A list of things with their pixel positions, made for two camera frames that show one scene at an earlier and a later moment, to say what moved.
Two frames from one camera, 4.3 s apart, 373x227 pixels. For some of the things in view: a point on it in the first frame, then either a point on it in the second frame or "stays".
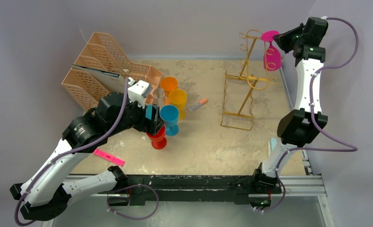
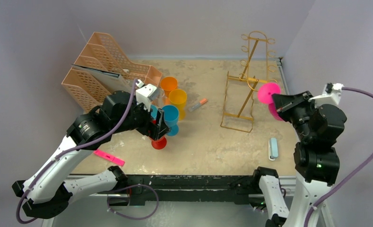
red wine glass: [158, 141] stays
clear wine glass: [158, 95] stays
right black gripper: [289, 39] → [290, 104]
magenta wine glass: [272, 58] → [264, 92]
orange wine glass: [167, 84] stays
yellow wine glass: [178, 97] stays
